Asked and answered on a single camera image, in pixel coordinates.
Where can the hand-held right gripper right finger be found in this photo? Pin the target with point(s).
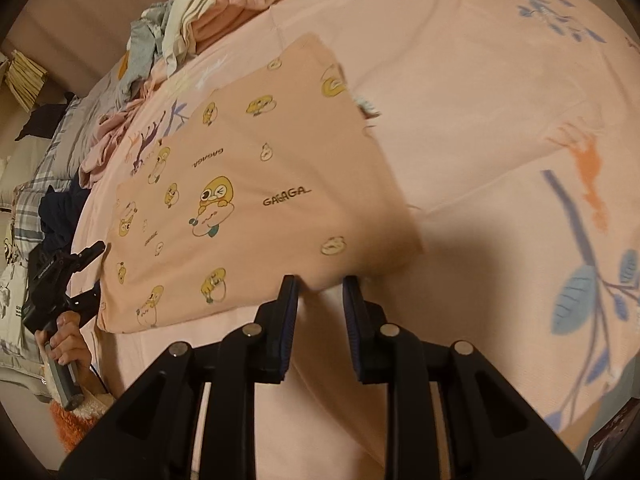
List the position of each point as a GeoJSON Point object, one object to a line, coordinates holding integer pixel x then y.
{"type": "Point", "coordinates": [362, 320]}

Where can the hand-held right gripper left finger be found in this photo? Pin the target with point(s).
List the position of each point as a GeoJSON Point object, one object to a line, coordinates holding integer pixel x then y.
{"type": "Point", "coordinates": [280, 310]}

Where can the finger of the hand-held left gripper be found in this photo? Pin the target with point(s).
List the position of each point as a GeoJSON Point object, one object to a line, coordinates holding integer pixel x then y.
{"type": "Point", "coordinates": [90, 252]}
{"type": "Point", "coordinates": [85, 302]}

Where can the grey clothes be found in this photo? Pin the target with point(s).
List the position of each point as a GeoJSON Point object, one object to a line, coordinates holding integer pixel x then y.
{"type": "Point", "coordinates": [142, 40]}

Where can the person's left hand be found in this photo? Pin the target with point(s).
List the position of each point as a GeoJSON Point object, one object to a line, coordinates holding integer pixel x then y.
{"type": "Point", "coordinates": [67, 347]}

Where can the white folded cloth black stripes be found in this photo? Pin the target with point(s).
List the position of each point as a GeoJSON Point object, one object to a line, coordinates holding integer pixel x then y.
{"type": "Point", "coordinates": [10, 305]}

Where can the cartoon printed cloth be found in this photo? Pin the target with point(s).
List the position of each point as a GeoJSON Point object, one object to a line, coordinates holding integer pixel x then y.
{"type": "Point", "coordinates": [7, 249]}

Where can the dark navy cloth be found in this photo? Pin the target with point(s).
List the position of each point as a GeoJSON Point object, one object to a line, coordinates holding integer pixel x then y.
{"type": "Point", "coordinates": [55, 215]}

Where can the plaid pillow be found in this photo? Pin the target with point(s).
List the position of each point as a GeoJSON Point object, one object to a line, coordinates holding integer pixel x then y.
{"type": "Point", "coordinates": [45, 170]}

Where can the crumpled pink cloth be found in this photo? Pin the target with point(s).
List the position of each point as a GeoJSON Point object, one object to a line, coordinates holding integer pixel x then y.
{"type": "Point", "coordinates": [107, 145]}

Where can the beige pillow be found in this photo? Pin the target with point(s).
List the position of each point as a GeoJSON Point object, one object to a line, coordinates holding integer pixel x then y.
{"type": "Point", "coordinates": [17, 157]}

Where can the yellow pleated cloth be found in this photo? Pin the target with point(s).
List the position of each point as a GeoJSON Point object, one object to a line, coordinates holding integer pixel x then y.
{"type": "Point", "coordinates": [25, 77]}

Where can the white goose plush toy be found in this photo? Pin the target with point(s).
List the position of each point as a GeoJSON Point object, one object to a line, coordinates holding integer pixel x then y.
{"type": "Point", "coordinates": [124, 66]}

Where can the pink printed blanket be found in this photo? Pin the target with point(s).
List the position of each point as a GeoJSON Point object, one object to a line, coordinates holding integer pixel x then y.
{"type": "Point", "coordinates": [500, 110]}

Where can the dark box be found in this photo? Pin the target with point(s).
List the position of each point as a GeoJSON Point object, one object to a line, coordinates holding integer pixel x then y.
{"type": "Point", "coordinates": [610, 437]}

